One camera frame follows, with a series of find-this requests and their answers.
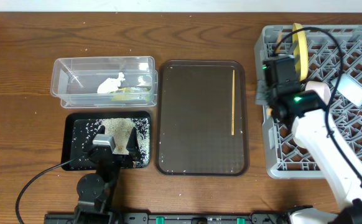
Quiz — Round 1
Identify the white tissue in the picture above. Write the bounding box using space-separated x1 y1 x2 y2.
97 72 125 94

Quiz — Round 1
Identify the dark brown serving tray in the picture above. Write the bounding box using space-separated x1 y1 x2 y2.
155 60 249 176

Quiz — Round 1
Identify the left black cable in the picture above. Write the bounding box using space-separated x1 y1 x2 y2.
15 157 90 224

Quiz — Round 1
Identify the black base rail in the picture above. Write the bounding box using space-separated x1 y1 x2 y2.
44 213 289 224

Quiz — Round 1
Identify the green yellow snack wrapper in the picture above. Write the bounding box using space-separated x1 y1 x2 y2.
111 87 150 101

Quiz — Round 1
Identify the grey dishwasher rack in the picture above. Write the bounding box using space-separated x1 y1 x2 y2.
254 25 362 179

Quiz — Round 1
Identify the light blue bowl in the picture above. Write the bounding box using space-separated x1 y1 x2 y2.
330 74 362 107

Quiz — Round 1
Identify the pile of rice grains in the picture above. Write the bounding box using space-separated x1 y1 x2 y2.
69 118 151 170

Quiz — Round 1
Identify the pink white bowl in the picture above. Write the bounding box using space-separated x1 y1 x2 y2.
305 81 331 105

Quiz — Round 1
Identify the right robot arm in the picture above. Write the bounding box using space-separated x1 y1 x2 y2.
262 55 362 223

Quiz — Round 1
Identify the right black cable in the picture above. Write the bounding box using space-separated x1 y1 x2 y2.
274 27 362 203

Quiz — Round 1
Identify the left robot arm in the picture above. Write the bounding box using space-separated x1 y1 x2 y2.
73 127 142 224

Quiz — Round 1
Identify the clear plastic waste bin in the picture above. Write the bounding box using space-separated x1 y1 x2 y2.
50 56 158 108

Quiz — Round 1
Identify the wooden chopstick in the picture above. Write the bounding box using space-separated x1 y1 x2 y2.
231 70 235 136
276 31 282 45

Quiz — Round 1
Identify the black plastic tray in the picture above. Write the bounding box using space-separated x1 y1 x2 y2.
61 111 151 171

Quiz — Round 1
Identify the black cable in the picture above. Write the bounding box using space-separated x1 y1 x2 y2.
15 157 90 224
274 27 362 203

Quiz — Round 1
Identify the yellow round plate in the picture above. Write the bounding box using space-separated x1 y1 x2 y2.
292 30 309 81

